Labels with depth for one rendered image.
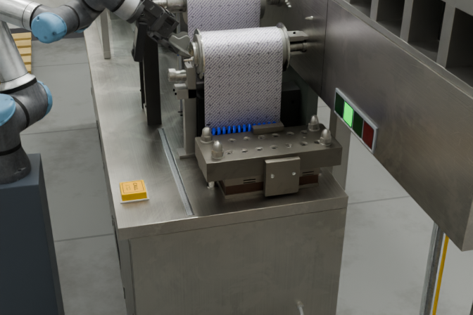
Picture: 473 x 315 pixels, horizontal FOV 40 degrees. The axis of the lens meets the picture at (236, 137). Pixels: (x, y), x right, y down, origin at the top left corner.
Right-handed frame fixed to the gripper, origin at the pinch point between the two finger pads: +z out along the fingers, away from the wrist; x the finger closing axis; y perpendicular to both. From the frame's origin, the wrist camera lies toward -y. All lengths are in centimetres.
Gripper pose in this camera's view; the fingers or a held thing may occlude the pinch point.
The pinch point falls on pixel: (185, 55)
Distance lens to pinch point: 188.9
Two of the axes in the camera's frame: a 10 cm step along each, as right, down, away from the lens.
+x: -2.5, -4.5, 8.6
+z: 7.4, 4.8, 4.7
